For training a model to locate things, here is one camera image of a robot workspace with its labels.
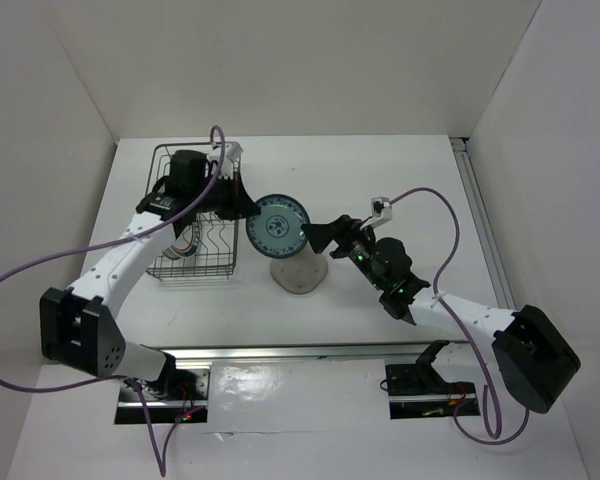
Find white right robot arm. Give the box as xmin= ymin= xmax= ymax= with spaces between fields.
xmin=301 ymin=215 xmax=581 ymax=414

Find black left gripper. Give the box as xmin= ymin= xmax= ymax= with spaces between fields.
xmin=190 ymin=170 xmax=259 ymax=220

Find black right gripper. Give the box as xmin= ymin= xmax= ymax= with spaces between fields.
xmin=301 ymin=214 xmax=386 ymax=290

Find clear glass square plate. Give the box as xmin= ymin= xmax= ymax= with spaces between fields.
xmin=269 ymin=247 xmax=328 ymax=295

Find blue white patterned plate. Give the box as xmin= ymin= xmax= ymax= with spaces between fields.
xmin=245 ymin=194 xmax=310 ymax=259

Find grey wire dish rack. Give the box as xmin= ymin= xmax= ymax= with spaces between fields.
xmin=145 ymin=141 xmax=239 ymax=282

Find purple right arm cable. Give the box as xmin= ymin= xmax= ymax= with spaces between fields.
xmin=387 ymin=187 xmax=531 ymax=445

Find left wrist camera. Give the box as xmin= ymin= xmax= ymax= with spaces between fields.
xmin=207 ymin=141 xmax=243 ymax=179

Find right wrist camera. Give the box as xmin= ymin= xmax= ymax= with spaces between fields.
xmin=365 ymin=197 xmax=393 ymax=229

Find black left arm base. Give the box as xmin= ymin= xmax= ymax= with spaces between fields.
xmin=144 ymin=353 xmax=207 ymax=400

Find aluminium right side rail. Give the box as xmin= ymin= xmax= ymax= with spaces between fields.
xmin=449 ymin=137 xmax=516 ymax=309

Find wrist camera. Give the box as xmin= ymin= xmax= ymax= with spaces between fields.
xmin=365 ymin=197 xmax=393 ymax=229
xmin=207 ymin=141 xmax=243 ymax=179

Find aluminium rail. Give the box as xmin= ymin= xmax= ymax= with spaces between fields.
xmin=449 ymin=137 xmax=516 ymax=309
xmin=139 ymin=342 xmax=441 ymax=364

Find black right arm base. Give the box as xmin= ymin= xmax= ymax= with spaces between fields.
xmin=379 ymin=340 xmax=475 ymax=399

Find aluminium front rail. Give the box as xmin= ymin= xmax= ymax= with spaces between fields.
xmin=139 ymin=342 xmax=441 ymax=364

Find green red rimmed white plate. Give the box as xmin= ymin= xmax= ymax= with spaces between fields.
xmin=163 ymin=221 xmax=200 ymax=261

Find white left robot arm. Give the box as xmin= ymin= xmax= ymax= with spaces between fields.
xmin=39 ymin=142 xmax=260 ymax=399

